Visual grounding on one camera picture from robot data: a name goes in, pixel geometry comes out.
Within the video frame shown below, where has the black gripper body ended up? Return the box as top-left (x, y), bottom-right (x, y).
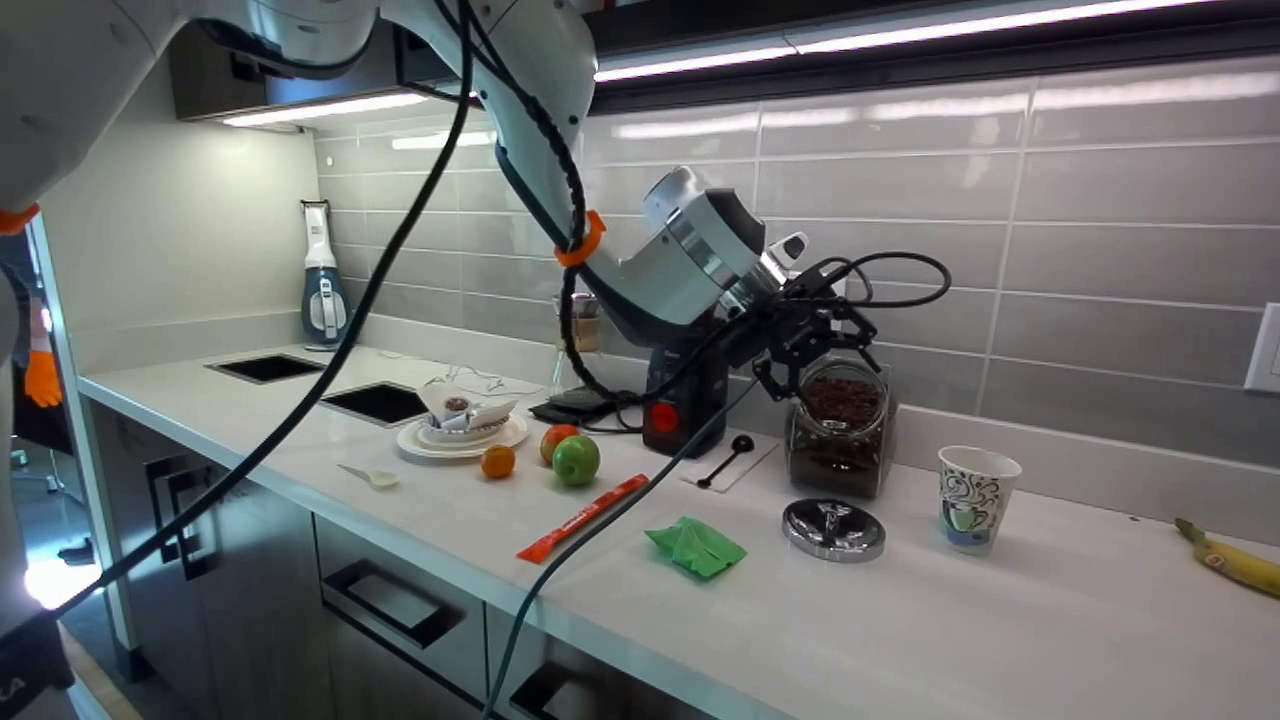
top-left (759, 262), bottom-right (885, 374)

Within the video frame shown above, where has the patterned paper cup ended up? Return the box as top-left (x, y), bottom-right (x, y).
top-left (934, 441), bottom-right (1028, 553)

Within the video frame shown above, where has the black measuring spoon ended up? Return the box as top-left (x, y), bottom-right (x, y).
top-left (692, 431), bottom-right (759, 492)

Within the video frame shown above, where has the glass jar of coffee beans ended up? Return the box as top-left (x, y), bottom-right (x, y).
top-left (779, 354), bottom-right (900, 507)

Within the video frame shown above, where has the black coffee grinder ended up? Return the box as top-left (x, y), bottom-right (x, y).
top-left (641, 334), bottom-right (738, 461)

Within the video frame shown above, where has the chrome jar lid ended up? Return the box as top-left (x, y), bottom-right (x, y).
top-left (779, 492), bottom-right (887, 562)

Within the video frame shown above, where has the green cloth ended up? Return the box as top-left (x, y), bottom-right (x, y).
top-left (643, 511), bottom-right (753, 584)

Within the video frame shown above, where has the black coffee scale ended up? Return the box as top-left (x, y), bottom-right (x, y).
top-left (528, 382), bottom-right (631, 431)

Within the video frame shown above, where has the green apple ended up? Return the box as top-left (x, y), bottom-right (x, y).
top-left (550, 428), bottom-right (604, 492)

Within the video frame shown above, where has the red-orange round fruit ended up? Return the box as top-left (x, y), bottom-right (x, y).
top-left (537, 421), bottom-right (585, 471)

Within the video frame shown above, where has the red packet strip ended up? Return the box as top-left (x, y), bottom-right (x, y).
top-left (516, 471), bottom-right (654, 568)

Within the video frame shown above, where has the white plate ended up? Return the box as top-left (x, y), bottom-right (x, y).
top-left (391, 408), bottom-right (533, 467)

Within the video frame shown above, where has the under-cabinet light strip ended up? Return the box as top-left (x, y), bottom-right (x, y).
top-left (593, 0), bottom-right (1203, 88)

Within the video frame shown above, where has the small orange tangerine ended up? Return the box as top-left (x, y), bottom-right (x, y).
top-left (475, 441), bottom-right (521, 483)

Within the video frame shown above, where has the patterned bowl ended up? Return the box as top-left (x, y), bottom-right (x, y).
top-left (421, 390), bottom-right (510, 447)

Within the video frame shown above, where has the white plastic spoon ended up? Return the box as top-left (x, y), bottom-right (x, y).
top-left (335, 461), bottom-right (404, 496)

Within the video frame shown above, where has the yellow banana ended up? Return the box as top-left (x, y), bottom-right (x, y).
top-left (1173, 511), bottom-right (1280, 602)

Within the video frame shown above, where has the blue white blender base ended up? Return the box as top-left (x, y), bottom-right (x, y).
top-left (294, 196), bottom-right (360, 354)

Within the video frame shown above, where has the grey lower cabinet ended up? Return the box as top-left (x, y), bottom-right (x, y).
top-left (76, 394), bottom-right (753, 720)

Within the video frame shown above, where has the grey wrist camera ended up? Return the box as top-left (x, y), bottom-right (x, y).
top-left (759, 227), bottom-right (812, 274)

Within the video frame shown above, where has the dark cable across counter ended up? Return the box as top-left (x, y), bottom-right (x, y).
top-left (475, 374), bottom-right (764, 720)

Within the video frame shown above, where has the black cabinet handle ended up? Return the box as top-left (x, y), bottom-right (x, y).
top-left (513, 658), bottom-right (604, 720)
top-left (146, 457), bottom-right (226, 578)
top-left (322, 555), bottom-right (466, 651)

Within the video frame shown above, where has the white wall outlet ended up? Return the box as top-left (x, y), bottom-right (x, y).
top-left (1241, 301), bottom-right (1280, 394)

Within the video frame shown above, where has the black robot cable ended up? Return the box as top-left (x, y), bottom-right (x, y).
top-left (45, 0), bottom-right (958, 632)

